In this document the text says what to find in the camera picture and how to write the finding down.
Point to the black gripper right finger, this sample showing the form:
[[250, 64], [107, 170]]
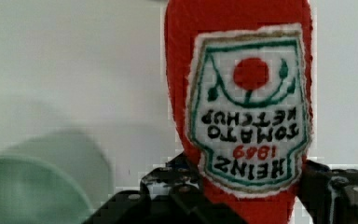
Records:
[[330, 196]]

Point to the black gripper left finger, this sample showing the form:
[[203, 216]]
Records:
[[171, 194]]

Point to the red plush ketchup bottle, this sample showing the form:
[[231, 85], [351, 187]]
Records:
[[239, 76]]

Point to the green oval strainer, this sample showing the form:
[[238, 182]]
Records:
[[58, 178]]

